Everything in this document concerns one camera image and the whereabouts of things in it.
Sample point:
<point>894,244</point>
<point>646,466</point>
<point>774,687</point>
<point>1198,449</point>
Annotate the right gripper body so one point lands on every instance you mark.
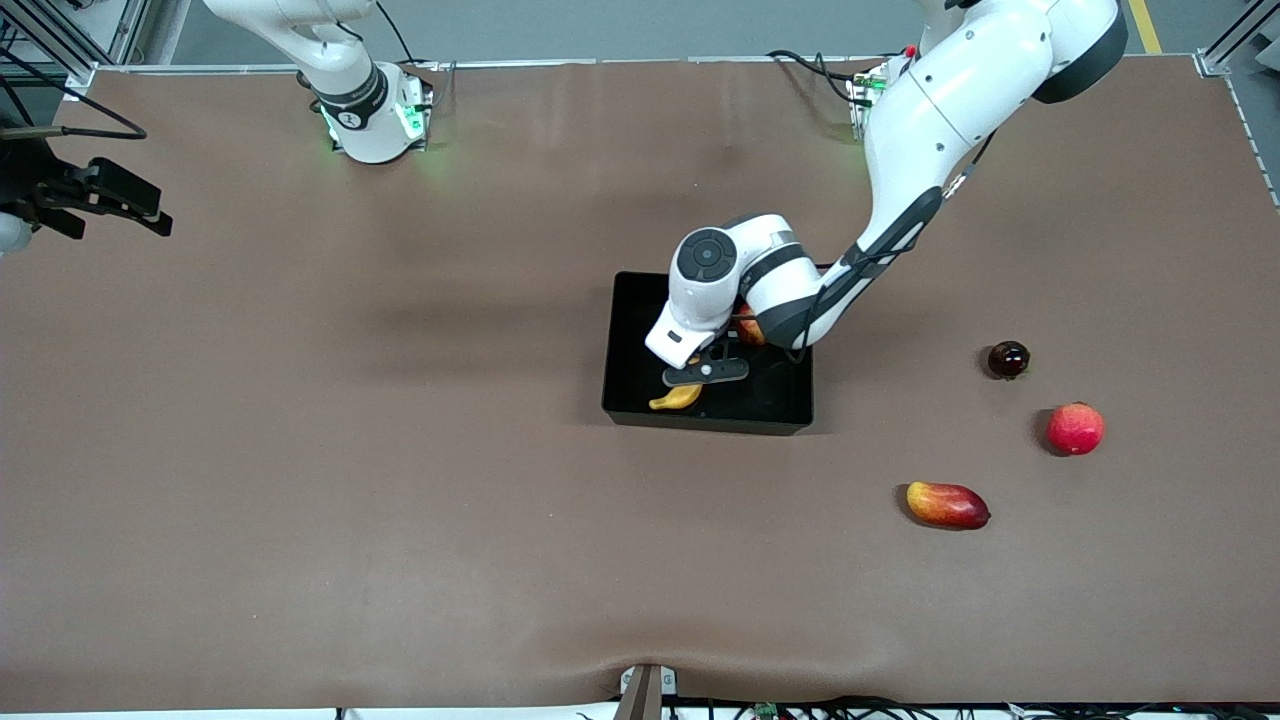
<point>32,183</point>

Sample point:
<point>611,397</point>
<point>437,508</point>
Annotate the yellow banana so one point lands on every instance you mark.
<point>678,398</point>

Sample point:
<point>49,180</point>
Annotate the small red apple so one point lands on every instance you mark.
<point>750,325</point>

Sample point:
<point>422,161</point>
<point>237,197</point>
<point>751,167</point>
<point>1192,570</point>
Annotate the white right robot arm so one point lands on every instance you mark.
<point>360,110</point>

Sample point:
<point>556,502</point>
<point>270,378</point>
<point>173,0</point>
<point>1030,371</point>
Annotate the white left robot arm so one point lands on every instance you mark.
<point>940,110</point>

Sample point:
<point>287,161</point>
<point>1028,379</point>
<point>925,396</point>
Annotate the black plastic box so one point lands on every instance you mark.
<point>640,340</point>

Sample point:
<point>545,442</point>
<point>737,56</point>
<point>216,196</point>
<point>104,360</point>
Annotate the red yellow mango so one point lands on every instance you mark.
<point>948,505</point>

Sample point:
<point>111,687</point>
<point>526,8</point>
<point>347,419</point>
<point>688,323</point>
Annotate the dark purple round fruit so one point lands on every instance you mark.
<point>1008,360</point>

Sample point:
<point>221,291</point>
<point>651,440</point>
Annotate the table edge clamp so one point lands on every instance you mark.
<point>645,695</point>

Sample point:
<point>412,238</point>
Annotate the table cover mat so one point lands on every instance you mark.
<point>300,500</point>

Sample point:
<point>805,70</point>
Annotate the round red fruit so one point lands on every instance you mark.
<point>1076,428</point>

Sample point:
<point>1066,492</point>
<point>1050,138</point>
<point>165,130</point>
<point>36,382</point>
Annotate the aluminium frame strut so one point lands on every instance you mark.
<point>1212,62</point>
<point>75,55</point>

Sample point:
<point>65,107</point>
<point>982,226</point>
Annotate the silver table edge rail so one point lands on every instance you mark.
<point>650,62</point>

